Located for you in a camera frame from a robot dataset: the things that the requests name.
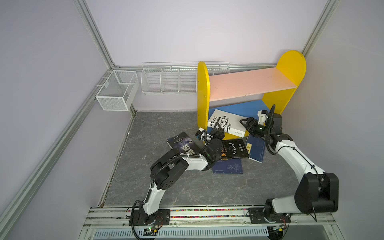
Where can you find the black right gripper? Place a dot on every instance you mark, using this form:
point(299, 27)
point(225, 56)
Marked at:
point(251, 121)

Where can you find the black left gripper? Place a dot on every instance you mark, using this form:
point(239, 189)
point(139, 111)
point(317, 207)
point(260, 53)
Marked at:
point(217, 133)

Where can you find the white booklet black text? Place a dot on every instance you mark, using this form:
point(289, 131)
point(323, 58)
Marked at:
point(230, 123)

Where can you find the black book orange title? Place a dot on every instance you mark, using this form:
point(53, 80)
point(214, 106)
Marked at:
point(234, 149)

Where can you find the dark eye cover book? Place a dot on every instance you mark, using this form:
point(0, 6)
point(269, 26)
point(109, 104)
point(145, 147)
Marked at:
point(183, 144)

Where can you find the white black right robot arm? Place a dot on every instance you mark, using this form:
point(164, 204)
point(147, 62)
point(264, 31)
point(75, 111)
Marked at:
point(317, 192)

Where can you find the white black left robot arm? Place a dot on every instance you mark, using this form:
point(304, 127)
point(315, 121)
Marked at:
point(168, 169)

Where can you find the blue book front stack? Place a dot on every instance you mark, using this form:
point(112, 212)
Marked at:
point(233, 166)

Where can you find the yellow pink blue bookshelf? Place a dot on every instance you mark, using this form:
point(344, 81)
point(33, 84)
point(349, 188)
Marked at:
point(277, 85)

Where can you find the blue book right side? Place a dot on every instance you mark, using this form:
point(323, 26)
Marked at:
point(256, 148)

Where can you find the white mesh box basket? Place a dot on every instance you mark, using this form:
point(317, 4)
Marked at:
point(118, 91)

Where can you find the white wire rack basket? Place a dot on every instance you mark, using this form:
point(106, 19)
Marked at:
point(169, 77)

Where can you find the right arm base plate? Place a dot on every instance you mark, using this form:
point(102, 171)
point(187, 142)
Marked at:
point(258, 216)

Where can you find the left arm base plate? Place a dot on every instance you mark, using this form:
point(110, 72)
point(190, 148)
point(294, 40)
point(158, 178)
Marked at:
point(140, 218)

